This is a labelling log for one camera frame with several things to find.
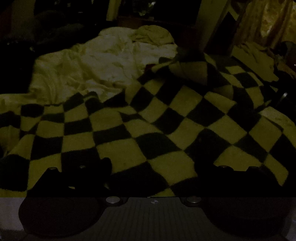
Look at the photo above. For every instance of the black white checkered blanket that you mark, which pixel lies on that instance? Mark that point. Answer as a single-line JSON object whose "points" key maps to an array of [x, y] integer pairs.
{"points": [[158, 134]]}

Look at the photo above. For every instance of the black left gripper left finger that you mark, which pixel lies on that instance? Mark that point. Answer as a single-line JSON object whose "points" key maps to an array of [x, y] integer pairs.
{"points": [[56, 208]]}

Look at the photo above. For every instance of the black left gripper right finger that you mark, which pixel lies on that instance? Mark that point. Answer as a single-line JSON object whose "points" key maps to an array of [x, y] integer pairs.
{"points": [[243, 203]]}

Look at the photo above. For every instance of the light floral bed sheet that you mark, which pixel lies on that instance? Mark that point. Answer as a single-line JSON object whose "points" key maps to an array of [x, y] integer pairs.
{"points": [[105, 65]]}

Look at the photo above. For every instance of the patterned window curtain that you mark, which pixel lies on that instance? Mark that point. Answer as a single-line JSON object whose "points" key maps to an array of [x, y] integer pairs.
{"points": [[267, 23]]}

